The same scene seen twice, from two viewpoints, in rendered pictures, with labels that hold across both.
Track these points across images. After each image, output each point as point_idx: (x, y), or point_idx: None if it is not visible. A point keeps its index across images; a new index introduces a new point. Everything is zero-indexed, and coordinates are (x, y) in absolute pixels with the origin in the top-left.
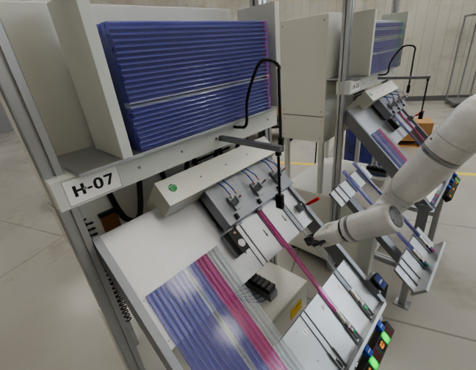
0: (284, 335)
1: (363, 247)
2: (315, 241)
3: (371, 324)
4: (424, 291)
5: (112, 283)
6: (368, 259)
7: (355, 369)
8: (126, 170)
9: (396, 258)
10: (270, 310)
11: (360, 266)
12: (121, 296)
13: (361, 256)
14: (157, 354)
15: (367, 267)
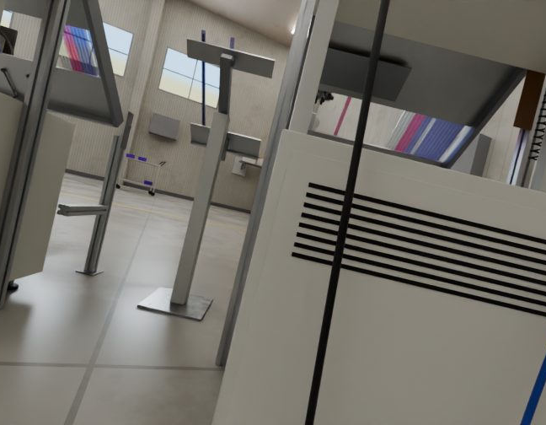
0: (381, 147)
1: (224, 138)
2: (331, 95)
3: None
4: (259, 152)
5: None
6: (222, 153)
7: (211, 305)
8: None
9: (226, 144)
10: None
11: (217, 164)
12: (514, 88)
13: (221, 151)
14: (479, 131)
15: (219, 164)
